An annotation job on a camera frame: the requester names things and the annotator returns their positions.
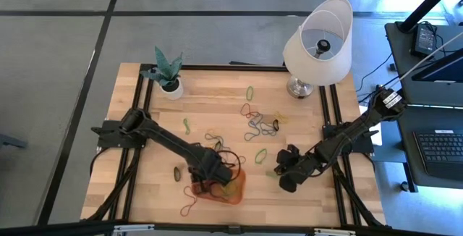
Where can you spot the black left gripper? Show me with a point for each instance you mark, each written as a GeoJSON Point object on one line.
{"type": "Point", "coordinates": [215, 169]}

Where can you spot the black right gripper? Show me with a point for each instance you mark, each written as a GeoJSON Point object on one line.
{"type": "Point", "coordinates": [302, 163]}

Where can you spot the yellow rubber band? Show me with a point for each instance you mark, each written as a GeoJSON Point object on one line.
{"type": "Point", "coordinates": [283, 117]}
{"type": "Point", "coordinates": [211, 133]}
{"type": "Point", "coordinates": [231, 191]}

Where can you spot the orange plastic bin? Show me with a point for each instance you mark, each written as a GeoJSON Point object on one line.
{"type": "Point", "coordinates": [231, 196]}

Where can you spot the red rubber band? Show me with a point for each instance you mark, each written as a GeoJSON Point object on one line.
{"type": "Point", "coordinates": [182, 210]}
{"type": "Point", "coordinates": [242, 110]}
{"type": "Point", "coordinates": [244, 160]}

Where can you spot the blue rubber band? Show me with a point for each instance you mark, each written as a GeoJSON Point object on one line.
{"type": "Point", "coordinates": [208, 134]}
{"type": "Point", "coordinates": [246, 136]}
{"type": "Point", "coordinates": [269, 134]}

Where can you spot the green rubber band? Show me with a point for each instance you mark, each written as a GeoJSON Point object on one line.
{"type": "Point", "coordinates": [186, 127]}
{"type": "Point", "coordinates": [247, 94]}
{"type": "Point", "coordinates": [256, 159]}

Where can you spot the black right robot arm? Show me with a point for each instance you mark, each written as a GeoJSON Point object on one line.
{"type": "Point", "coordinates": [343, 138]}

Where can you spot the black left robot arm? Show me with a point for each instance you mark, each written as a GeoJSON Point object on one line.
{"type": "Point", "coordinates": [170, 142]}

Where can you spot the potted snake plant white pot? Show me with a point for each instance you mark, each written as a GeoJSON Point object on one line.
{"type": "Point", "coordinates": [173, 90]}

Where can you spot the white paper sheet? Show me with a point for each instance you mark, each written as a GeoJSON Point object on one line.
{"type": "Point", "coordinates": [378, 141]}

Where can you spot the white shade silver table lamp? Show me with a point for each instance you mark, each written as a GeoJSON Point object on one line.
{"type": "Point", "coordinates": [318, 69]}

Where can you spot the black caster wheel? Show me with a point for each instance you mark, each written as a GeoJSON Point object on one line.
{"type": "Point", "coordinates": [404, 186]}

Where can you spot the black desk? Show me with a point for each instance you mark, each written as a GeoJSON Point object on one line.
{"type": "Point", "coordinates": [401, 66]}
{"type": "Point", "coordinates": [407, 149]}

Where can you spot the black laptop keyboard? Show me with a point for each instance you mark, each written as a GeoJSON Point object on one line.
{"type": "Point", "coordinates": [441, 149]}

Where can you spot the thin white rod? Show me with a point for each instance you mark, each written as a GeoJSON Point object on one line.
{"type": "Point", "coordinates": [427, 59]}

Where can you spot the black power adapter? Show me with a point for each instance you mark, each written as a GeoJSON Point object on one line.
{"type": "Point", "coordinates": [424, 40]}

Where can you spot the grey floor object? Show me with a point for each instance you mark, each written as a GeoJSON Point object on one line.
{"type": "Point", "coordinates": [11, 142]}

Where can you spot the black diagonal beam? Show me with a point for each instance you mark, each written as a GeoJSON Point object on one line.
{"type": "Point", "coordinates": [430, 4]}

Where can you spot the silver frame bracket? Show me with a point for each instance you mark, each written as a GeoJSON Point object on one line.
{"type": "Point", "coordinates": [134, 227]}
{"type": "Point", "coordinates": [334, 232]}

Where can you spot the black aluminium frame rail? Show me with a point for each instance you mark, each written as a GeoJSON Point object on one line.
{"type": "Point", "coordinates": [217, 67]}
{"type": "Point", "coordinates": [148, 93]}
{"type": "Point", "coordinates": [139, 85]}
{"type": "Point", "coordinates": [323, 105]}
{"type": "Point", "coordinates": [334, 104]}

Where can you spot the black diagonal frame strut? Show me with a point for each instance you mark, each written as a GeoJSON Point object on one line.
{"type": "Point", "coordinates": [363, 201]}
{"type": "Point", "coordinates": [105, 197]}

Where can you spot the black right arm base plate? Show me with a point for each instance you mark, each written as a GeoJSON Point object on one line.
{"type": "Point", "coordinates": [363, 147]}

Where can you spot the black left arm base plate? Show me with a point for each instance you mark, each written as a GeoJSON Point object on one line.
{"type": "Point", "coordinates": [108, 138]}

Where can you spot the black frame cross beam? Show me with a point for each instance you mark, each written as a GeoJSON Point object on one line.
{"type": "Point", "coordinates": [54, 230]}

